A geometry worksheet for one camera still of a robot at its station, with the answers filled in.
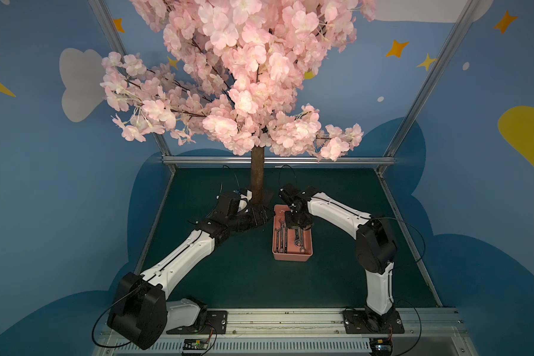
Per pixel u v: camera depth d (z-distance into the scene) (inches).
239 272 34.8
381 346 28.7
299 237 37.3
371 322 25.7
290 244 36.7
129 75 19.0
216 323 29.2
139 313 15.7
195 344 28.3
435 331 29.0
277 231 38.3
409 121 39.1
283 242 36.7
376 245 20.2
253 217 27.7
